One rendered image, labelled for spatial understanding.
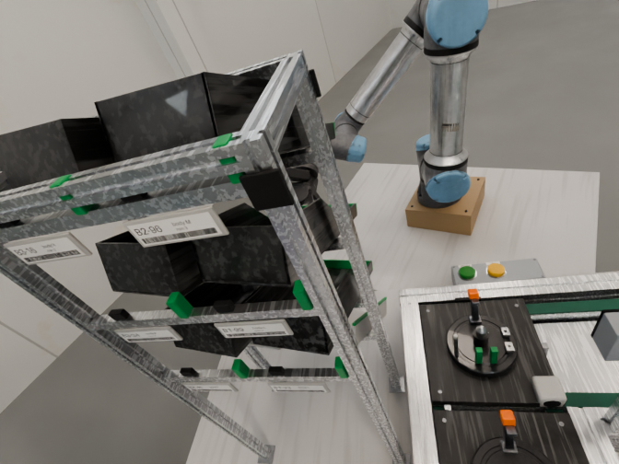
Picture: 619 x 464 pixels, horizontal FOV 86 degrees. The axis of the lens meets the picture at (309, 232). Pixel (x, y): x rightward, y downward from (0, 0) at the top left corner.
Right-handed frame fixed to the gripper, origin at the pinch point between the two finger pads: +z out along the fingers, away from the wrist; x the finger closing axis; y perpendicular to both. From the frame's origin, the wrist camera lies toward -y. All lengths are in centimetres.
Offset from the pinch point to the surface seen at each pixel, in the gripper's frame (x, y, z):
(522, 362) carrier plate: -50, 19, 22
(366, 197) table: -2, 57, -41
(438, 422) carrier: -34, 13, 36
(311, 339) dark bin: -19.0, -21.3, 25.7
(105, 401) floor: 171, 103, 72
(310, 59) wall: 145, 221, -354
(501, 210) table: -52, 52, -30
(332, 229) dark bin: -21.3, -24.8, 10.0
